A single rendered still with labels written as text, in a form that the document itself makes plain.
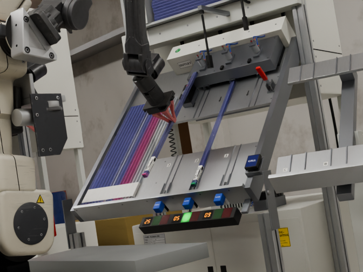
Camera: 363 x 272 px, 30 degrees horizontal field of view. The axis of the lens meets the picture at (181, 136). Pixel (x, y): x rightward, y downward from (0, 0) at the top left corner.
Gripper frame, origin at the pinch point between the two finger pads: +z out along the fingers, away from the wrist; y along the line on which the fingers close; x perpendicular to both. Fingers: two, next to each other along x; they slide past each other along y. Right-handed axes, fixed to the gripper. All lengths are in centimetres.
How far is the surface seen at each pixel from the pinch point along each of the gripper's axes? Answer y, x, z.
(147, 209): 8.5, 25.5, 13.7
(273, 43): -25.9, -36.7, 4.8
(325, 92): -30, -46, 37
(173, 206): -1.3, 25.5, 14.2
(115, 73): 363, -390, 194
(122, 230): 285, -185, 239
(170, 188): -0.5, 20.4, 11.0
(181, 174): -2.3, 14.5, 11.0
